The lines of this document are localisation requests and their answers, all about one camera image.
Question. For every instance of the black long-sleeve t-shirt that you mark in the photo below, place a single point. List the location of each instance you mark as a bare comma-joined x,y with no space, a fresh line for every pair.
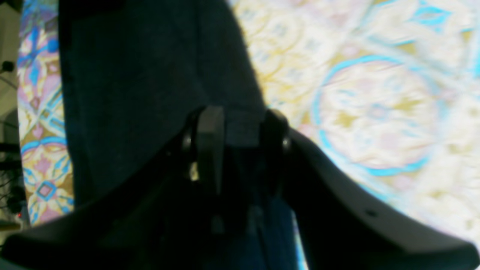
132,71

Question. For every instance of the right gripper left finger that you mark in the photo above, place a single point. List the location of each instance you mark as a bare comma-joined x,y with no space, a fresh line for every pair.
135,226

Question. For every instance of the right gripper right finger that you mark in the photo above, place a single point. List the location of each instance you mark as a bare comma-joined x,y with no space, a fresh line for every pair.
342,226

